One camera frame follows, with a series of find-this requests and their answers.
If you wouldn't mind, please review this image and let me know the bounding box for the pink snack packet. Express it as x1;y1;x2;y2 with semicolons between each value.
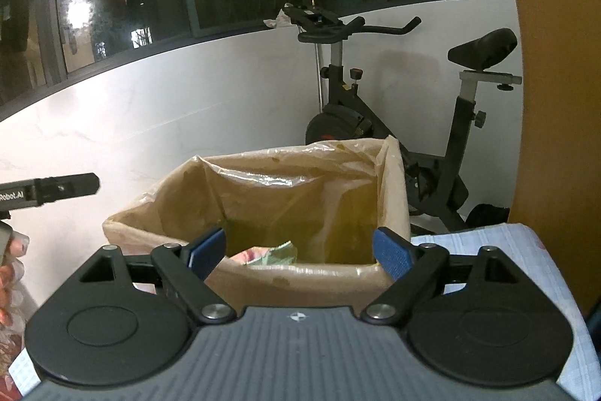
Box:
232;247;268;265

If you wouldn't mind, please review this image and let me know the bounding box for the pale quilted cloth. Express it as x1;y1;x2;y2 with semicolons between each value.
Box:
9;223;601;401

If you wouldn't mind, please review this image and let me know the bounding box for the person's left hand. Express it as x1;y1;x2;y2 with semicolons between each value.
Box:
2;231;30;270

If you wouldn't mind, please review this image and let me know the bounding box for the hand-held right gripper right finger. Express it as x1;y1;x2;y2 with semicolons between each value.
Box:
361;226;522;327

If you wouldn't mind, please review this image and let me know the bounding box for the black exercise bike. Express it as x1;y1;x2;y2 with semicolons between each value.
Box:
265;4;523;233

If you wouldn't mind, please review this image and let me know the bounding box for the pale green snack packet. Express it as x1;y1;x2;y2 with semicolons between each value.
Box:
256;241;299;265

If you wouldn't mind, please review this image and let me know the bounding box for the metal pole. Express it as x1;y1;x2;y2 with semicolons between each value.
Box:
307;0;325;113

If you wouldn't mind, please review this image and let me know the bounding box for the cardboard box with plastic liner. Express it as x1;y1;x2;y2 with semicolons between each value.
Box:
102;136;411;312

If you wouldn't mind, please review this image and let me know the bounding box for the black bag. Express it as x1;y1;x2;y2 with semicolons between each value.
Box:
465;204;510;237

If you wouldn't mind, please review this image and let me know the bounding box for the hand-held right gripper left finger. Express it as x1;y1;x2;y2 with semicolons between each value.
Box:
77;226;238;324

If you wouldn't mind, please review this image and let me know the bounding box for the crumpled white tissue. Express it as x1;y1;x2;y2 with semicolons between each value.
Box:
263;9;294;29

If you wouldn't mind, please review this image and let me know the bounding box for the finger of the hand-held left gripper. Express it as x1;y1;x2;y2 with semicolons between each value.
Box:
38;172;101;205

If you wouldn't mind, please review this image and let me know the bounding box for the orange wooden panel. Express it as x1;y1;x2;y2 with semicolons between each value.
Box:
493;0;601;317

